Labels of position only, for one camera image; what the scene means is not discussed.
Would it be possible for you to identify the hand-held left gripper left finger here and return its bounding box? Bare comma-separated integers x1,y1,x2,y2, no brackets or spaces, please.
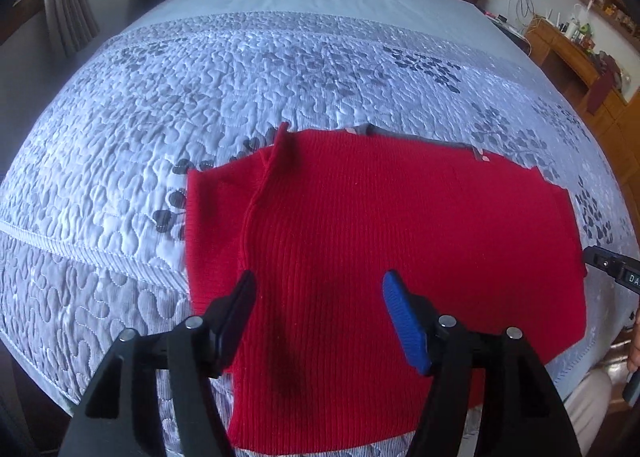
59,269,258,457

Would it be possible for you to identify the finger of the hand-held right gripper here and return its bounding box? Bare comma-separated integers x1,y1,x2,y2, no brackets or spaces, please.
582,245,626,281

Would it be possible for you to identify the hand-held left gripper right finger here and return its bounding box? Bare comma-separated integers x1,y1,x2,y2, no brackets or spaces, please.
382,269,583,457

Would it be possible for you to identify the red knitted sweater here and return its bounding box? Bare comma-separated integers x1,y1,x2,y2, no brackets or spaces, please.
184,122,588,453

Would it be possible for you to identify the person's right hand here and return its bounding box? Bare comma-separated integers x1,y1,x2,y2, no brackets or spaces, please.
627,309,640,373

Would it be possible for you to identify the dark red hanging garment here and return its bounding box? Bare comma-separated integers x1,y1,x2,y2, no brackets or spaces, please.
587,70,617,116

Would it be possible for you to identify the light wooden desk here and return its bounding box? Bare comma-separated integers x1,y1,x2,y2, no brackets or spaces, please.
525,20,640,188

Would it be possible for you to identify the grey patterned quilted bedspread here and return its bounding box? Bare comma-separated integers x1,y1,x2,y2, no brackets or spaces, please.
0,12,640,457

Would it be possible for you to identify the dark wooden nightstand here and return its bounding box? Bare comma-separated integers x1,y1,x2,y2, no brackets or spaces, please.
480,10,532,54

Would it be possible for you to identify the grey side curtain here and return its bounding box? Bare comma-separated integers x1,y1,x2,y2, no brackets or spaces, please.
42,0,101,58

